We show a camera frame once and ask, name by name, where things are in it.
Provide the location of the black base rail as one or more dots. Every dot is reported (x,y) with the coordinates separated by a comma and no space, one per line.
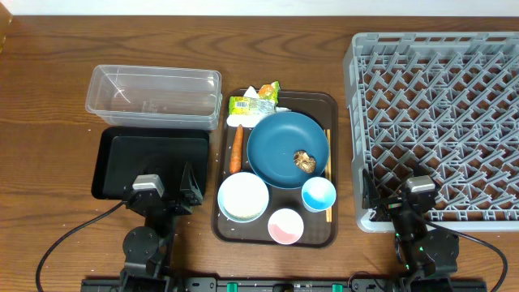
(208,284)

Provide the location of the black waste tray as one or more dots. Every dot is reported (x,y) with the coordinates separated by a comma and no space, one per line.
(127,152)

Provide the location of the light blue rice bowl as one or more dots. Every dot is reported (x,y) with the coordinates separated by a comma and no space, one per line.
(243,197)

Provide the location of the small pink cup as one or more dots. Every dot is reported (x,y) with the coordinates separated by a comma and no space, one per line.
(285,226)

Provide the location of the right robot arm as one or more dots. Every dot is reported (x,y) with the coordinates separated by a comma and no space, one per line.
(430,256)

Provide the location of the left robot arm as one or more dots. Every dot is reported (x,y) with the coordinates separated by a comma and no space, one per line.
(148,248)

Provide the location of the orange snack wrapper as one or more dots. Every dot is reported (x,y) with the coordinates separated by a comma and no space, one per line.
(270,92)

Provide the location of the green snack wrapper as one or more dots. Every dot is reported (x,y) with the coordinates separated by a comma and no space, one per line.
(250,106)

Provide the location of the brown serving tray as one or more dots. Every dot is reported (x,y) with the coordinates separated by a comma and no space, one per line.
(318,233)

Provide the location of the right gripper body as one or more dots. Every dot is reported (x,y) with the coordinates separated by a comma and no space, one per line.
(408,226)

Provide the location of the white crumpled napkin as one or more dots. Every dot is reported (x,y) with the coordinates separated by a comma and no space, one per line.
(250,121)

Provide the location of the clear plastic bin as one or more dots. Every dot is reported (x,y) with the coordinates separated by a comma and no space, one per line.
(156,97)

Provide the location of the small blue cup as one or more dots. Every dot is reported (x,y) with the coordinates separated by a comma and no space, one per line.
(318,194)

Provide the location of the dried shiitake mushroom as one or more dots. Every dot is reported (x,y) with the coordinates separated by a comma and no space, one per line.
(304,161)

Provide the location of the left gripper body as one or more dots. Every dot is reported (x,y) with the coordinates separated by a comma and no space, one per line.
(165,222)

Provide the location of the orange carrot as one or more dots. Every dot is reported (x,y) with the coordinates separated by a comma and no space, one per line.
(235,163)

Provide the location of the grey dishwasher rack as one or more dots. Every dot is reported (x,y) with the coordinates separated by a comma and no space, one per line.
(445,102)

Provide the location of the cooked white rice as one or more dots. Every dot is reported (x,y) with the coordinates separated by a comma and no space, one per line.
(243,198)

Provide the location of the dark blue plate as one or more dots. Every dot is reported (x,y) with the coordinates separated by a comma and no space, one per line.
(273,143)

